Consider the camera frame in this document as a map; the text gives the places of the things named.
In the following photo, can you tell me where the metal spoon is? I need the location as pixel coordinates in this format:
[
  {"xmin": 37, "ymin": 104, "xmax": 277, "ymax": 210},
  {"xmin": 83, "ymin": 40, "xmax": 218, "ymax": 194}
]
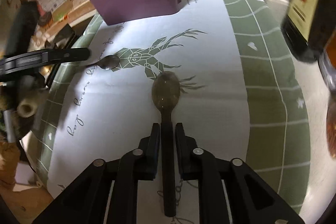
[{"xmin": 86, "ymin": 55, "xmax": 120, "ymax": 71}]

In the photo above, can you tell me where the black handled dark spoon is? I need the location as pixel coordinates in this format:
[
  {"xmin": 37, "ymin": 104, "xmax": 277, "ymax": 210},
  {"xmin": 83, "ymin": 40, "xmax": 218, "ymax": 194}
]
[{"xmin": 152, "ymin": 71, "xmax": 181, "ymax": 217}]

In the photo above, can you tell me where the brown cardboard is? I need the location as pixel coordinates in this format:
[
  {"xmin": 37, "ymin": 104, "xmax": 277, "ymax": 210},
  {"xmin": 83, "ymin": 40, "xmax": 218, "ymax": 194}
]
[{"xmin": 0, "ymin": 142, "xmax": 54, "ymax": 216}]

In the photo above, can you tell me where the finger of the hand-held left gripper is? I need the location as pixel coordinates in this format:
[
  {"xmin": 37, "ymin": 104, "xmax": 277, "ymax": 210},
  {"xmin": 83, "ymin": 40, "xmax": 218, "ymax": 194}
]
[{"xmin": 42, "ymin": 47, "xmax": 91, "ymax": 65}]

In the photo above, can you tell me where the cartoon wall poster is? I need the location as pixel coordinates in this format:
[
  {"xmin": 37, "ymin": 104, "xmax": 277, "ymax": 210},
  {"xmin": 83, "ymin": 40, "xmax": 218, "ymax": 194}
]
[{"xmin": 0, "ymin": 0, "xmax": 147, "ymax": 56}]

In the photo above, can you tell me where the paper roll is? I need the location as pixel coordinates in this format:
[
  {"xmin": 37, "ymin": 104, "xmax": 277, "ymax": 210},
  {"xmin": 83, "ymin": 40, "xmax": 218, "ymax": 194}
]
[{"xmin": 17, "ymin": 97, "xmax": 38, "ymax": 118}]

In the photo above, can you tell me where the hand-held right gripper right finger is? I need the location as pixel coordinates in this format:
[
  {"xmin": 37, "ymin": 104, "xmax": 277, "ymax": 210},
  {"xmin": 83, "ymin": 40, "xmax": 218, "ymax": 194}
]
[{"xmin": 175, "ymin": 123, "xmax": 302, "ymax": 224}]

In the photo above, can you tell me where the white tube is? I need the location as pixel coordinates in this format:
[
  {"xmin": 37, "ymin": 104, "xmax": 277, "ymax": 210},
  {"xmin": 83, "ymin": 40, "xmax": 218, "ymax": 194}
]
[{"xmin": 4, "ymin": 110, "xmax": 17, "ymax": 144}]

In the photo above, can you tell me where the dark bottle yellow label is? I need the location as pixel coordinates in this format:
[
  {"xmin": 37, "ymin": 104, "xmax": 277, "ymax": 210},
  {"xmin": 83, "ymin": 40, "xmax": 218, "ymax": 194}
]
[{"xmin": 281, "ymin": 0, "xmax": 336, "ymax": 63}]

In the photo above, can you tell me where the black box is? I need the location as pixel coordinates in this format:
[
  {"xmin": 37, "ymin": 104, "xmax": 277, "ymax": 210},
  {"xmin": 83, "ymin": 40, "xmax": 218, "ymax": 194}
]
[{"xmin": 46, "ymin": 24, "xmax": 77, "ymax": 49}]

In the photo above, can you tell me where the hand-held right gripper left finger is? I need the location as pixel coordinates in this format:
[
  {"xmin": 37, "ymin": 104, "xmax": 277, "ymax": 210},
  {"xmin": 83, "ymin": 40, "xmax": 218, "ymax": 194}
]
[{"xmin": 31, "ymin": 123, "xmax": 161, "ymax": 224}]

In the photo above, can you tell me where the green white deer placemat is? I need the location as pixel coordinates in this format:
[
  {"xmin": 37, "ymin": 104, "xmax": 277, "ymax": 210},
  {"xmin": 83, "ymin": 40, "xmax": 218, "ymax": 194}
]
[{"xmin": 34, "ymin": 0, "xmax": 309, "ymax": 224}]

